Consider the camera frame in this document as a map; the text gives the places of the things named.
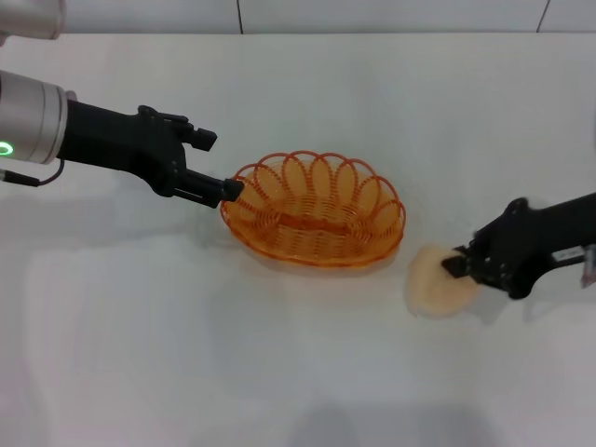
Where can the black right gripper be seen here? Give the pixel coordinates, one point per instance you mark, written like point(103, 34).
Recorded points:
point(526, 247)

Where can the silver right wrist connector plug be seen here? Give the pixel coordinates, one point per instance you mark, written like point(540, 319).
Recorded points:
point(589, 265)

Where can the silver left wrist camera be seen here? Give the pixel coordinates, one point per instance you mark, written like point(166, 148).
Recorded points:
point(32, 18)

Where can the round pale bread bun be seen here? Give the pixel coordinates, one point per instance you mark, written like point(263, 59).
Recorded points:
point(430, 291)

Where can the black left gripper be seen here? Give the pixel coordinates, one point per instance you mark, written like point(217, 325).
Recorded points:
point(121, 139)

